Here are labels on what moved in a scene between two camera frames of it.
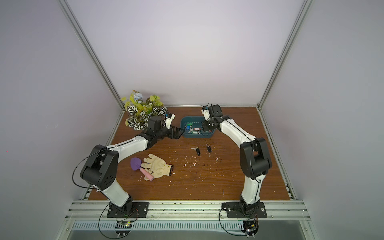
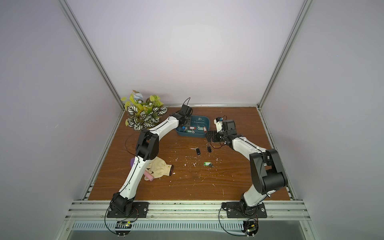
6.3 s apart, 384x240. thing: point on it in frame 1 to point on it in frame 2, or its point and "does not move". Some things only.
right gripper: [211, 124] to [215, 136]
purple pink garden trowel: [135, 163] does not move
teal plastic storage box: [193, 128] does not move
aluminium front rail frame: [88, 211] does not move
